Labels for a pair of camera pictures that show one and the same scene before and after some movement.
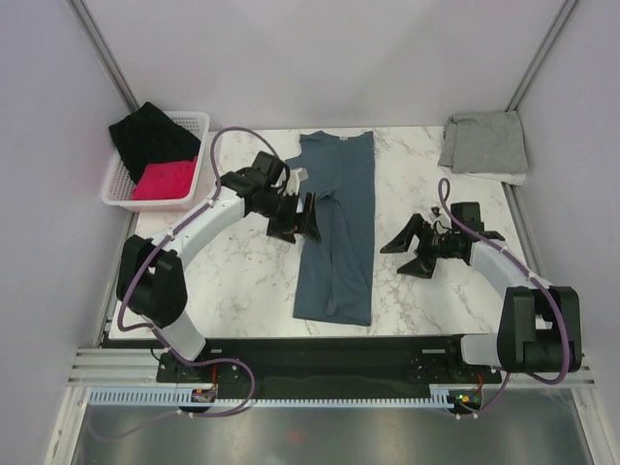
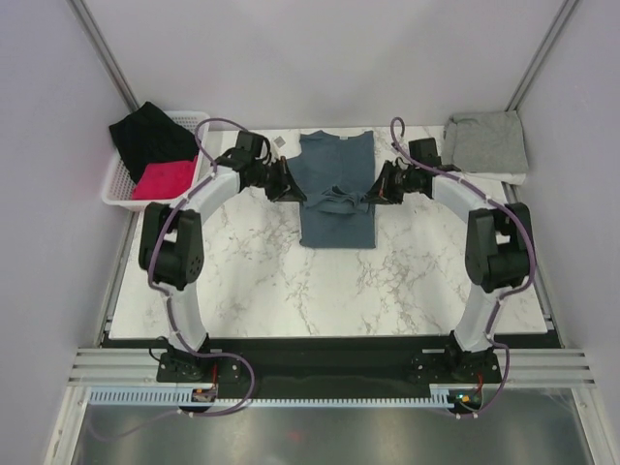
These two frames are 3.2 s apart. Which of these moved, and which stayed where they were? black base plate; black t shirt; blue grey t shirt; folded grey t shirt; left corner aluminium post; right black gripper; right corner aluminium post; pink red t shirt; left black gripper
Moved: right black gripper; left black gripper; blue grey t shirt
Stayed: pink red t shirt; black base plate; black t shirt; right corner aluminium post; folded grey t shirt; left corner aluminium post
